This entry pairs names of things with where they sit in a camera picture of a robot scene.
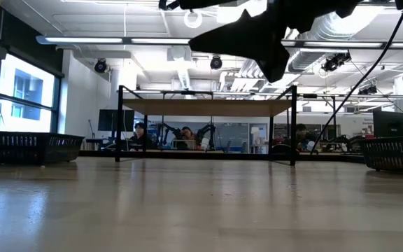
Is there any black ceiling device cluster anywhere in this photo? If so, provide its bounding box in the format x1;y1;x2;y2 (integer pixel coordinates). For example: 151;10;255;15
322;50;352;73

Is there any long black hanging cable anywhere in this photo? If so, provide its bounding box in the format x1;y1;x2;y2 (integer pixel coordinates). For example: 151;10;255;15
309;7;403;155

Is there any black monitor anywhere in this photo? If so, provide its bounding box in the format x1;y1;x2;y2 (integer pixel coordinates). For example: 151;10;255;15
373;110;403;139
97;108;136;132

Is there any white hanging ring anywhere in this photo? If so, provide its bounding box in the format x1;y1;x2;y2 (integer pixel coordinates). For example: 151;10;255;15
183;9;204;29

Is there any black round ceiling device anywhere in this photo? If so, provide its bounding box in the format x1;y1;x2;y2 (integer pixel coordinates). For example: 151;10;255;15
209;55;223;70
94;58;108;74

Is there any black metal table frame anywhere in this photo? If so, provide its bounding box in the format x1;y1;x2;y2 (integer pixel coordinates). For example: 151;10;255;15
78;149;367;165

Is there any large window with dark frame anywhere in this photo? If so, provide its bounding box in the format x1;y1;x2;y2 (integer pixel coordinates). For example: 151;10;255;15
0;52;62;134

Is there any wooden shelf with black frame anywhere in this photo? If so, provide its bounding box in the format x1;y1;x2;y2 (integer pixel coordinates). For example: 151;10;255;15
115;85;298;167

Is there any long ceiling light strip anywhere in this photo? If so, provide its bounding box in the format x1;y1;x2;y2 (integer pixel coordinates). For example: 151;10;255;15
35;34;403;50

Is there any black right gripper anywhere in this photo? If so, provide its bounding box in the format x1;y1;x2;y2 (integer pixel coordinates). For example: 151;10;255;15
188;0;363;84

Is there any black plastic mesh basket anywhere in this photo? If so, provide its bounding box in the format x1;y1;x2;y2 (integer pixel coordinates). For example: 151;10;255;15
0;126;85;166
358;136;403;173

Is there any person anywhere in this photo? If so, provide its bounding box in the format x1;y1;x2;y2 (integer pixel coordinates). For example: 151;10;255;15
129;122;156;150
285;123;318;152
178;126;199;150

